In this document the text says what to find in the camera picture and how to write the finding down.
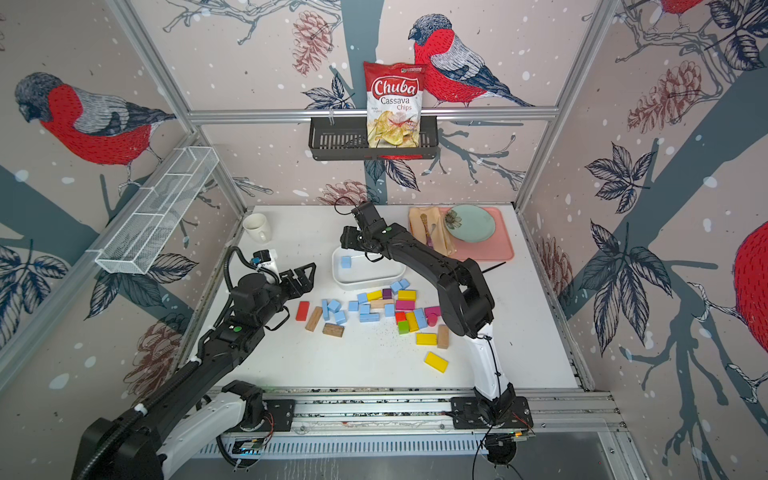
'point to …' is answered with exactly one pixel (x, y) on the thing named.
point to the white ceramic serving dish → (364, 272)
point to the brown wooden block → (333, 329)
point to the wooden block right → (443, 337)
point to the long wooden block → (313, 319)
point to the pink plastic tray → (496, 246)
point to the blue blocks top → (403, 284)
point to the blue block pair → (333, 305)
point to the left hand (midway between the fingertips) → (309, 262)
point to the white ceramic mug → (257, 228)
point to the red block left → (302, 311)
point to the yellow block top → (406, 295)
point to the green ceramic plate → (470, 223)
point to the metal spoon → (432, 228)
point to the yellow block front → (436, 361)
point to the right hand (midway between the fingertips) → (345, 239)
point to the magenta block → (405, 304)
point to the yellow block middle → (426, 339)
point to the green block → (403, 327)
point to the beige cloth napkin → (441, 237)
